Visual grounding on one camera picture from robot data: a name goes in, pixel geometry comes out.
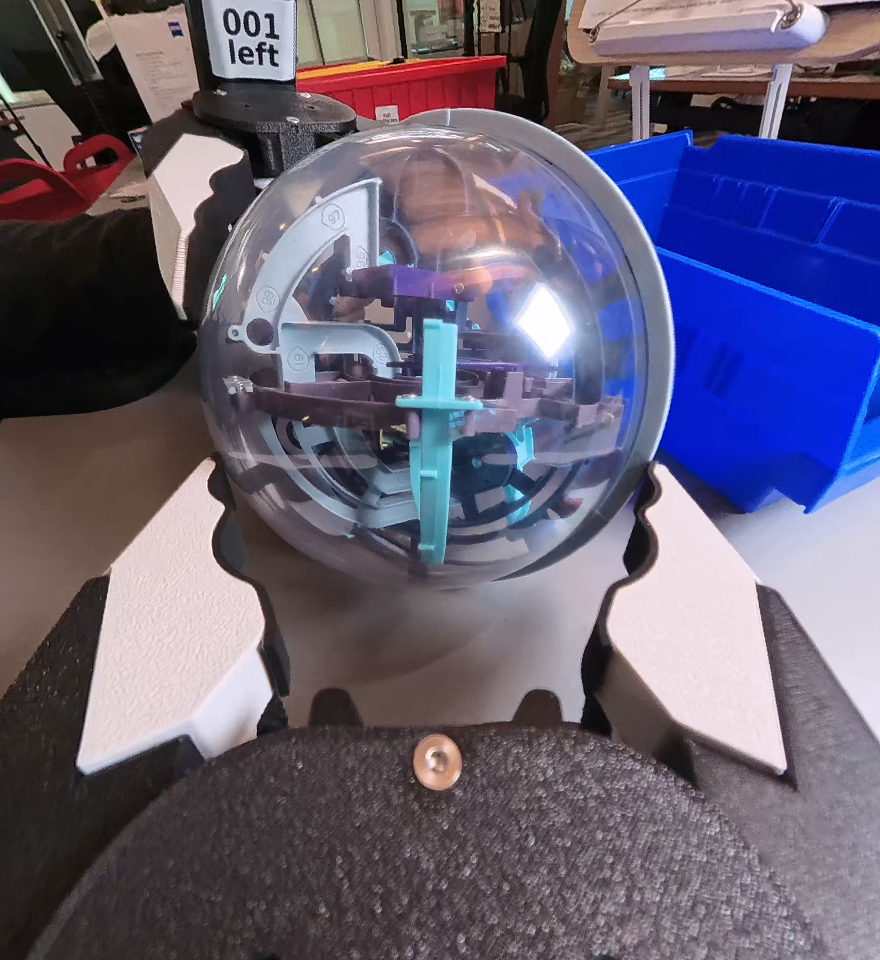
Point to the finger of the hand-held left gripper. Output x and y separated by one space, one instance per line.
185 210

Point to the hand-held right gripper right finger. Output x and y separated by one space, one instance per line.
695 630

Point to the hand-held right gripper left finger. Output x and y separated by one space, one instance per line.
170 630

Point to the clear plastic maze ball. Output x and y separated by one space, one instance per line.
440 345

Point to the white printed sign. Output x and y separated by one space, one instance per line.
162 60

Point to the red plastic bin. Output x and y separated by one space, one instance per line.
410 87

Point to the blue plastic bin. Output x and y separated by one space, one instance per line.
785 300

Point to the wooden instruction board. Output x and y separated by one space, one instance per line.
860 23

